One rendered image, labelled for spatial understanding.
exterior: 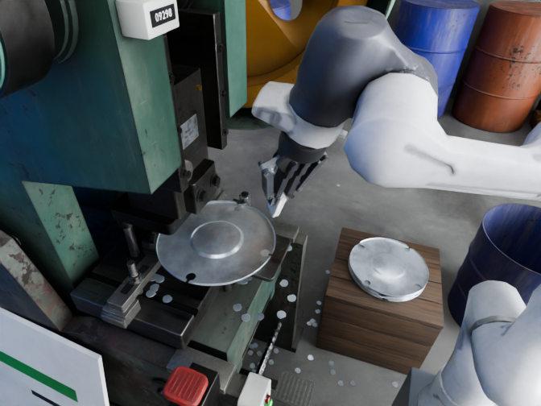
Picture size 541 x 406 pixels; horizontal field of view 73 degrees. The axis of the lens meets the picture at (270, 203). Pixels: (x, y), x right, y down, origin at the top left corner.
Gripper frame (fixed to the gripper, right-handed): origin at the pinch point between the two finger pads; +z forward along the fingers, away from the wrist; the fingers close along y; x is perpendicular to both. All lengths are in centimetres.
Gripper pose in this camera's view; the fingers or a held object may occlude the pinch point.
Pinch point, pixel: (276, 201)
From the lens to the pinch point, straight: 72.1
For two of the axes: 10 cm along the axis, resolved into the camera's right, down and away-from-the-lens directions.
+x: -4.0, -8.1, 4.2
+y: 8.9, -2.4, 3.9
